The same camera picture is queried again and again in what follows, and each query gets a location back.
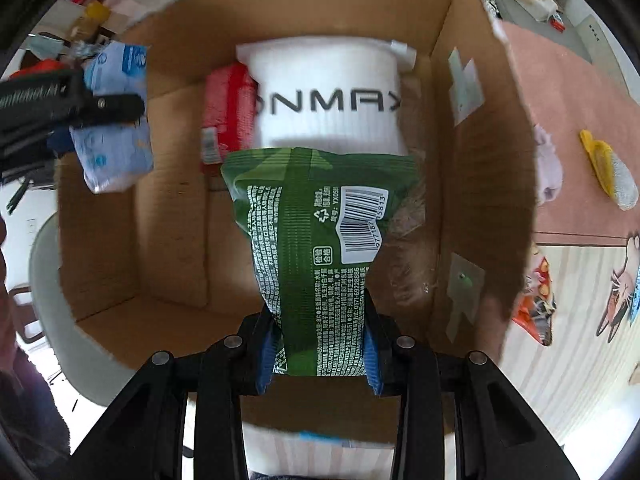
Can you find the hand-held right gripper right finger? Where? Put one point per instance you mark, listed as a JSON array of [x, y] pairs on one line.
[[373, 360]]

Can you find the cartoon printed mat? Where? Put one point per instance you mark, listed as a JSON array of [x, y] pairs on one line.
[[575, 370]]

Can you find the pink mat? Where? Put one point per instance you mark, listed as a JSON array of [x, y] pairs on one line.
[[565, 90]]

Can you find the brown cardboard box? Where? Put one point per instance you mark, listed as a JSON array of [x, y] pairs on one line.
[[170, 220]]

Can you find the red packet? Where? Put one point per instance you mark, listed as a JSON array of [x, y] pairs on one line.
[[227, 105]]

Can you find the colourful snack packet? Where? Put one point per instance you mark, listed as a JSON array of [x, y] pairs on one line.
[[537, 305]]

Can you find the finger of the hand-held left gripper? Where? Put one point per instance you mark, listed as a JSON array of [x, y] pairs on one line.
[[117, 106]]

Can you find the lilac cloth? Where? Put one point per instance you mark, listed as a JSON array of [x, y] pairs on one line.
[[547, 170]]

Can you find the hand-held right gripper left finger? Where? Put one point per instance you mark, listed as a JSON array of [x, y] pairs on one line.
[[265, 360]]

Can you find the yellow bottle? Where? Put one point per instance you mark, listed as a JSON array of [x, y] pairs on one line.
[[94, 16]]

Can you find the white rolled cloth black print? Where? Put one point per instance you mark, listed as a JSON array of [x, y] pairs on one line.
[[325, 70]]

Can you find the green printed packet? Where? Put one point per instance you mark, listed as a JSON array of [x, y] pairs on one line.
[[300, 240]]

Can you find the light blue tissue packet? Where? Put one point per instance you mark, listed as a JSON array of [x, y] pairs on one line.
[[117, 155]]

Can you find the clear plastic bag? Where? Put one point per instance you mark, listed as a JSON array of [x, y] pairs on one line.
[[412, 255]]

